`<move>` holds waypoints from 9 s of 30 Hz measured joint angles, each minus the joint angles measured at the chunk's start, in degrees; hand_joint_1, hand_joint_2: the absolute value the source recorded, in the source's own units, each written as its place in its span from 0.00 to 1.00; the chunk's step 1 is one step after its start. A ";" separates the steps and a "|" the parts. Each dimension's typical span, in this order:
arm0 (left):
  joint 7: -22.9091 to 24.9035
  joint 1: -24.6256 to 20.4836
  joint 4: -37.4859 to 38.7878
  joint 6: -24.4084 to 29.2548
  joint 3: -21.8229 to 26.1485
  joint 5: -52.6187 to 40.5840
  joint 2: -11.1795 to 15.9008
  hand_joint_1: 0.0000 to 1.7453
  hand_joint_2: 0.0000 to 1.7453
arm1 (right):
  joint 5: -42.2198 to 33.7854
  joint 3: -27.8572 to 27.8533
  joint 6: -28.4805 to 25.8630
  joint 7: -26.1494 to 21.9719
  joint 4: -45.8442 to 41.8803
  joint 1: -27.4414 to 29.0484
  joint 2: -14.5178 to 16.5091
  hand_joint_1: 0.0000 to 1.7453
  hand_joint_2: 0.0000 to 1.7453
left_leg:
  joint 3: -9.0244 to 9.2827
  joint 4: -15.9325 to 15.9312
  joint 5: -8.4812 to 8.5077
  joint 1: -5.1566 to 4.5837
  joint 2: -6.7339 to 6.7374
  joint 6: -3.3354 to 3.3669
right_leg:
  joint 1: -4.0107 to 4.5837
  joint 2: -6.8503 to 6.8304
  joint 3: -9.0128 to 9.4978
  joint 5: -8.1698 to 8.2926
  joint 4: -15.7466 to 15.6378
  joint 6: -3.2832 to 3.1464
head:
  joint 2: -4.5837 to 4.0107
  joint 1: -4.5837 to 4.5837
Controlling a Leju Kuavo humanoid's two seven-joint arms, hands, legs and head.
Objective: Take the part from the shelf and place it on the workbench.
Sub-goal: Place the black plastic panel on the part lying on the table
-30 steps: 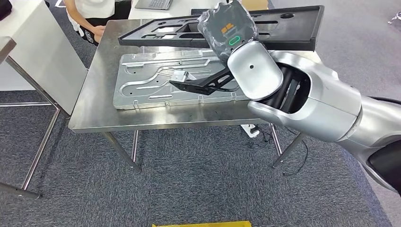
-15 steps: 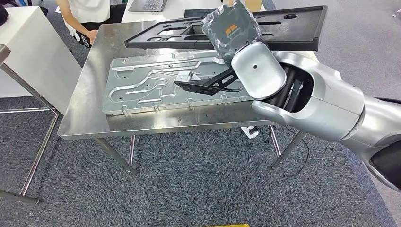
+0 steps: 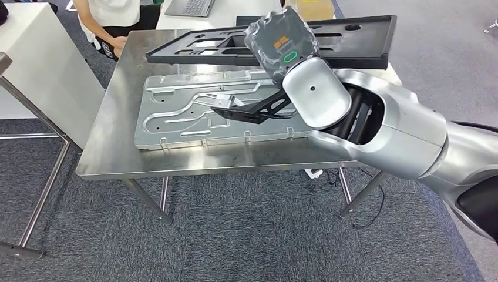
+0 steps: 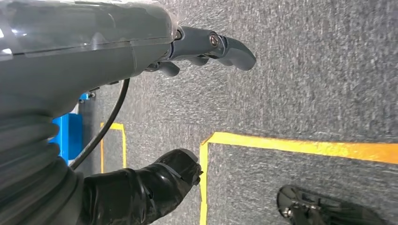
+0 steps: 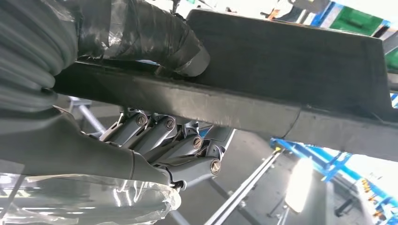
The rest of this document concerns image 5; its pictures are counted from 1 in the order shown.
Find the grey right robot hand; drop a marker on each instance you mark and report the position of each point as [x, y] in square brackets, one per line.
[77, 149]

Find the green board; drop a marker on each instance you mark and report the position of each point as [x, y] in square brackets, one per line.
[354, 21]

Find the steel rail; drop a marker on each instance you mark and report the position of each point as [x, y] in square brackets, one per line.
[245, 186]

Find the blue metal frame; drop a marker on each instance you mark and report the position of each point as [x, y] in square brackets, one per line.
[311, 152]

